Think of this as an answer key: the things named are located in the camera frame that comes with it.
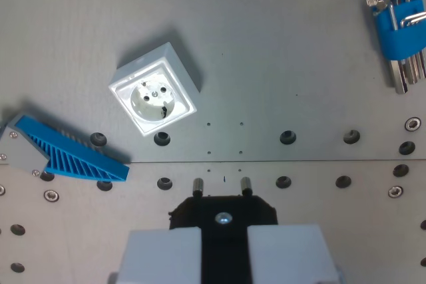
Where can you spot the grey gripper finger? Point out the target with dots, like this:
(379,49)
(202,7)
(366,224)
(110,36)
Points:
(286,254)
(163,257)

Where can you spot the black plug with metal pins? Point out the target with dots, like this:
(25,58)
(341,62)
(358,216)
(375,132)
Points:
(224,205)

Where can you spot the silver socket head screw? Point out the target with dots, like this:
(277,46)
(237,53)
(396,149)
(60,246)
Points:
(1,190)
(51,195)
(395,192)
(413,124)

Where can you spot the blue ribbed wedge part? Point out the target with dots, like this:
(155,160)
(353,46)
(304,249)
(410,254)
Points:
(71,154)

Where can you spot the grey mounting block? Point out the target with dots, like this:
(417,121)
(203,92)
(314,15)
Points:
(20,152)

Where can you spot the large silver hex key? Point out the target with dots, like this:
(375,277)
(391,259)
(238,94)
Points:
(400,78)

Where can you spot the medium silver hex key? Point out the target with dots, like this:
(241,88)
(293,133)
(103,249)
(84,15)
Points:
(412,71)

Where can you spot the slim silver hex key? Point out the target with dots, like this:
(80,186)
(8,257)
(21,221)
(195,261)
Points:
(422,66)

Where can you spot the blue hex key holder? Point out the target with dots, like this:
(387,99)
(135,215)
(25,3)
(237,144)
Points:
(396,39)

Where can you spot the small silver hex key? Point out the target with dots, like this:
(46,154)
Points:
(377,1)

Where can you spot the white wall socket box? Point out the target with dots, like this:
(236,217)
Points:
(156,92)

